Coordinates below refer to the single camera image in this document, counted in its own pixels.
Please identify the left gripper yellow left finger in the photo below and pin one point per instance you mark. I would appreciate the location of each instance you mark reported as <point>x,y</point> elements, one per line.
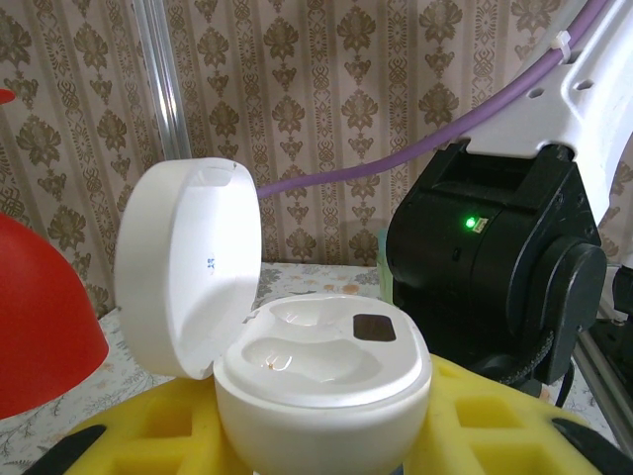
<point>148,435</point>

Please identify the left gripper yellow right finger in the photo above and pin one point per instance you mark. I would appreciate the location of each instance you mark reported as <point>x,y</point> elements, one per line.
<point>504,425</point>

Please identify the white egg-shaped charging case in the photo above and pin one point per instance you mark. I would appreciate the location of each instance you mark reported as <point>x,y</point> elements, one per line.
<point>321,420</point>

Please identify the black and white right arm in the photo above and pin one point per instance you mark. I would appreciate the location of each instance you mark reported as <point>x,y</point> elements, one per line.
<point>593,74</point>

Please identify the red plastic wine glass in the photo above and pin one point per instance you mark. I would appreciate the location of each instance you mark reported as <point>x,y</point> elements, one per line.
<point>44,321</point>

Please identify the aluminium table side rail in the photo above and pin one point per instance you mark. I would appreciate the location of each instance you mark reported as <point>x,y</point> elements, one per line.
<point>605,376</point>

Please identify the aluminium frame post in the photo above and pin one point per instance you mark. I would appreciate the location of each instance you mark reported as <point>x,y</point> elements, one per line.
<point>160,74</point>

